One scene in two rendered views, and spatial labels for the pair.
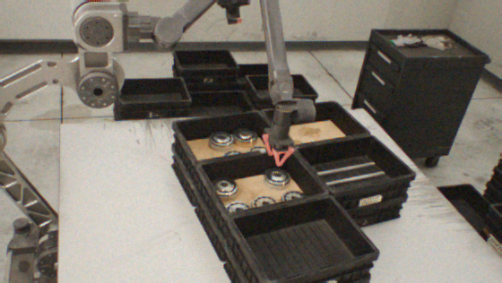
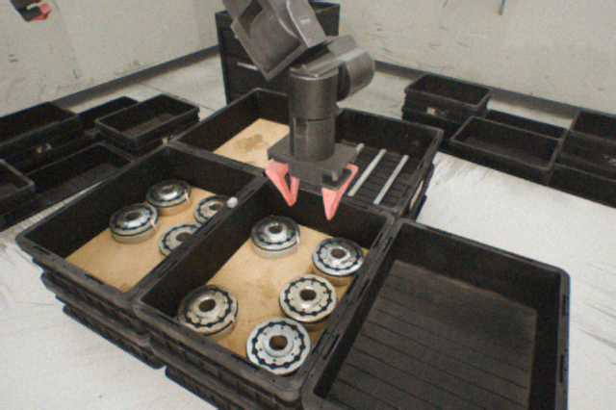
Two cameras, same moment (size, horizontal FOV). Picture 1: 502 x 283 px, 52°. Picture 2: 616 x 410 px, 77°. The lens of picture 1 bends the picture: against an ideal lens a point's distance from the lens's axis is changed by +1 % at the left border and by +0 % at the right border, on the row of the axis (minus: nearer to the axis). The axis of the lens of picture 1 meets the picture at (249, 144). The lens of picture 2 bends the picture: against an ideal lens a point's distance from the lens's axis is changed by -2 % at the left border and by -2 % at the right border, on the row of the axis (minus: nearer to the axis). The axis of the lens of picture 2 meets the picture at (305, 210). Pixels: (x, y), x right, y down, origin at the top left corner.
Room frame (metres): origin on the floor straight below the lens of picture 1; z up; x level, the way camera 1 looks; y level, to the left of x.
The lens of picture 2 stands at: (1.03, 0.15, 1.42)
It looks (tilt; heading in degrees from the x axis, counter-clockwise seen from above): 39 degrees down; 327
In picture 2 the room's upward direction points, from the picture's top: straight up
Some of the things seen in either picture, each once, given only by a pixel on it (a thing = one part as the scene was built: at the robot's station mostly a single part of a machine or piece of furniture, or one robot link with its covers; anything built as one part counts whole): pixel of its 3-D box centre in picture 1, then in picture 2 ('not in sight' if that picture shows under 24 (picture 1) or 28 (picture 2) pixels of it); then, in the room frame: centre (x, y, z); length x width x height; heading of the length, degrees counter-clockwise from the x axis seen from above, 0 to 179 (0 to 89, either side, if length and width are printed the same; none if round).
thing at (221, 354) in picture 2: (262, 180); (277, 259); (1.45, -0.06, 0.92); 0.40 x 0.30 x 0.02; 119
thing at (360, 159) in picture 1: (350, 174); (362, 170); (1.65, -0.41, 0.87); 0.40 x 0.30 x 0.11; 119
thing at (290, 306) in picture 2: (265, 204); (308, 296); (1.39, -0.09, 0.86); 0.10 x 0.10 x 0.01
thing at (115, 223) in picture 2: (221, 138); (133, 217); (1.78, 0.12, 0.86); 0.10 x 0.10 x 0.01
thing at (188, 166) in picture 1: (229, 146); (158, 226); (1.72, 0.08, 0.87); 0.40 x 0.30 x 0.11; 119
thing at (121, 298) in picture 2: (229, 136); (151, 207); (1.72, 0.08, 0.92); 0.40 x 0.30 x 0.02; 119
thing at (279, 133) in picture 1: (280, 130); (312, 137); (1.39, -0.09, 1.17); 0.10 x 0.07 x 0.07; 28
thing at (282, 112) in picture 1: (285, 114); (316, 89); (1.40, -0.10, 1.24); 0.07 x 0.06 x 0.07; 111
